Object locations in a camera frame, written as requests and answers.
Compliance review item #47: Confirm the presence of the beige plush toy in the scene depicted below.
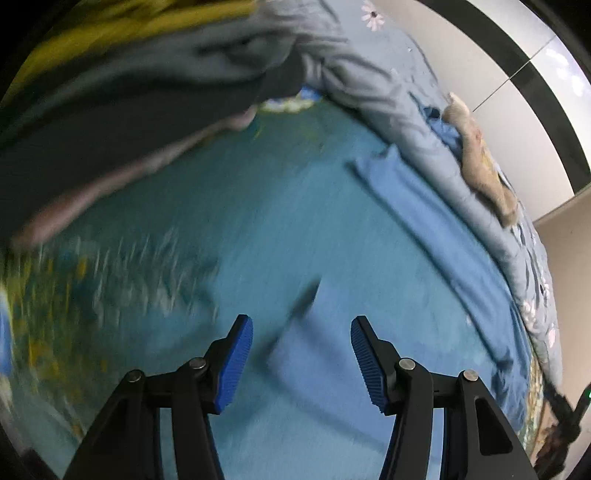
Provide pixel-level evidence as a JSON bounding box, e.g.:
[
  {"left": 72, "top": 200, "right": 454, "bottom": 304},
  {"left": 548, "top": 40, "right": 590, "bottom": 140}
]
[{"left": 442, "top": 91, "right": 522, "bottom": 228}]

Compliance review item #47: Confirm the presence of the yellow cloth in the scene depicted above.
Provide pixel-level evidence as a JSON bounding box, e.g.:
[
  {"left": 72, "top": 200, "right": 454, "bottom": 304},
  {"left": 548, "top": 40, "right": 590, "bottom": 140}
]
[{"left": 7, "top": 0, "right": 259, "bottom": 100}]

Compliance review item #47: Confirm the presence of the grey floral quilt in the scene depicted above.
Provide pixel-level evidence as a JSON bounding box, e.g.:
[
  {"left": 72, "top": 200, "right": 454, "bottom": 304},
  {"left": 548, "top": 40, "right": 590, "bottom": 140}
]
[{"left": 259, "top": 0, "right": 565, "bottom": 391}]

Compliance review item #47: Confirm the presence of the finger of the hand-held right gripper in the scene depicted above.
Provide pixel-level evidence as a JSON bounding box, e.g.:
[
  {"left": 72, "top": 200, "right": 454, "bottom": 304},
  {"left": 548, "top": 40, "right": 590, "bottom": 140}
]
[{"left": 544, "top": 382, "right": 575, "bottom": 428}]

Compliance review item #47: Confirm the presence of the teal floral bed sheet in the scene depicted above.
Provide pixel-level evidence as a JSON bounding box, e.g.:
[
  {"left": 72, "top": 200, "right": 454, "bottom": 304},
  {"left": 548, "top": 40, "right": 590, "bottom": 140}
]
[{"left": 0, "top": 85, "right": 550, "bottom": 480}]

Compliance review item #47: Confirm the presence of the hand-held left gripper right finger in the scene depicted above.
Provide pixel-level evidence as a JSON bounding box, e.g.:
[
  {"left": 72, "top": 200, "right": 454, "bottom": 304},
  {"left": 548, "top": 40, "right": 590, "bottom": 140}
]
[{"left": 350, "top": 316, "right": 539, "bottom": 480}]

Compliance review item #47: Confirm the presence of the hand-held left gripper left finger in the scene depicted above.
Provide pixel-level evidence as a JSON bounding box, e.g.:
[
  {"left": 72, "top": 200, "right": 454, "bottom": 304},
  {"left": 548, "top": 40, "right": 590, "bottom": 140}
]
[{"left": 62, "top": 315, "right": 254, "bottom": 480}]

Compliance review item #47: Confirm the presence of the blue garment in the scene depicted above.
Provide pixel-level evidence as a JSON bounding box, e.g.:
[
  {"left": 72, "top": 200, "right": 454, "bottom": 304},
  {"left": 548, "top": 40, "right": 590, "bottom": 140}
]
[{"left": 265, "top": 145, "right": 533, "bottom": 435}]

